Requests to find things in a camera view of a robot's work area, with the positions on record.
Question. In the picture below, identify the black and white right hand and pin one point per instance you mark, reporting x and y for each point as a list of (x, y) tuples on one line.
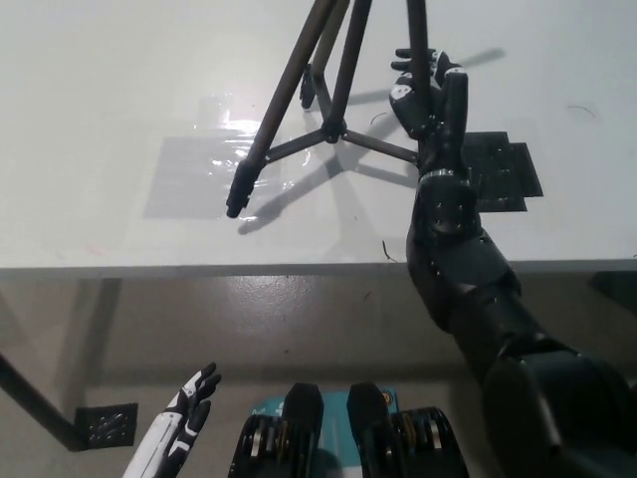
[(443, 119)]

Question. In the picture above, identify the white and black left hand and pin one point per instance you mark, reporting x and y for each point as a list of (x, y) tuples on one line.
[(171, 428)]

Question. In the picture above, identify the bronze and black camera tripod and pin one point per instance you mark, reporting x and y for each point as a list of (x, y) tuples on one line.
[(291, 84)]

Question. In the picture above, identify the black table leg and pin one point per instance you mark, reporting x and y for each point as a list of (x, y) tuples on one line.
[(40, 403)]

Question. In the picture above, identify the black and teal robot torso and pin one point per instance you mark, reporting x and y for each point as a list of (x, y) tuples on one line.
[(308, 423)]

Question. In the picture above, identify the clear tape patch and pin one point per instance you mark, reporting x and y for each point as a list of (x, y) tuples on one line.
[(199, 174)]

